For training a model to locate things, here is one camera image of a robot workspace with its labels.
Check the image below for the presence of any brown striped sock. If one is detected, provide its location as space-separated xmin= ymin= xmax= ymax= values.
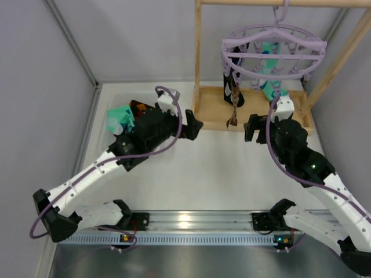
xmin=226 ymin=84 xmax=239 ymax=129

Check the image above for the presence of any red yellow black argyle sock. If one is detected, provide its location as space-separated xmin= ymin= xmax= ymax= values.
xmin=129 ymin=100 xmax=154 ymax=119

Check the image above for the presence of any mint green sock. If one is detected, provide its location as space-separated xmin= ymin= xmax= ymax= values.
xmin=107 ymin=105 xmax=134 ymax=136
xmin=259 ymin=42 xmax=289 ymax=101

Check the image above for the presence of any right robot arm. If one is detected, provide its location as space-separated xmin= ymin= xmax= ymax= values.
xmin=243 ymin=114 xmax=370 ymax=276

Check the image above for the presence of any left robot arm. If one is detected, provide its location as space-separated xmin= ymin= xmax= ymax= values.
xmin=33 ymin=108 xmax=203 ymax=243

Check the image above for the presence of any purple round clip hanger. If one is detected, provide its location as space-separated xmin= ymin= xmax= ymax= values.
xmin=221 ymin=1 xmax=327 ymax=89

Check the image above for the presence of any black blue sock right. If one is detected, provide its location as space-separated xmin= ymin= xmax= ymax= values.
xmin=223 ymin=43 xmax=249 ymax=108

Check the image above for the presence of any white plastic laundry basket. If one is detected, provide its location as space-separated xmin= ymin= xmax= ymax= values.
xmin=101 ymin=86 xmax=182 ymax=159

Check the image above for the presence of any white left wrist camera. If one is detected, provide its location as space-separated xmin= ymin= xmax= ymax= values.
xmin=157 ymin=89 xmax=180 ymax=116

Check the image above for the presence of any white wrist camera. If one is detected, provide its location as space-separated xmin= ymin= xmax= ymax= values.
xmin=157 ymin=89 xmax=180 ymax=116
xmin=271 ymin=96 xmax=294 ymax=121

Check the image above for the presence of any wooden hanger rack frame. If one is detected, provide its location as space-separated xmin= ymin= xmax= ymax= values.
xmin=190 ymin=0 xmax=371 ymax=136

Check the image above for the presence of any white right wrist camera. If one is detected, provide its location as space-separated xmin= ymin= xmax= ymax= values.
xmin=271 ymin=96 xmax=294 ymax=121

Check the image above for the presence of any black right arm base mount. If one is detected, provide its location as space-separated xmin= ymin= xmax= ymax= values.
xmin=252 ymin=212 xmax=287 ymax=235

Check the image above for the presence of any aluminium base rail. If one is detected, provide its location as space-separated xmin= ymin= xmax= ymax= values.
xmin=133 ymin=210 xmax=261 ymax=233

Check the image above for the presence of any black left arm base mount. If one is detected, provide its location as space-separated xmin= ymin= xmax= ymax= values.
xmin=116 ymin=213 xmax=150 ymax=231

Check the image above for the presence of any grey slotted cable duct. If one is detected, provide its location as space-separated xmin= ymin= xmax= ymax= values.
xmin=61 ymin=233 xmax=291 ymax=246

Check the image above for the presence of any aluminium frame post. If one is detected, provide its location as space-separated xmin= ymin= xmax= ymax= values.
xmin=43 ymin=0 xmax=99 ymax=88

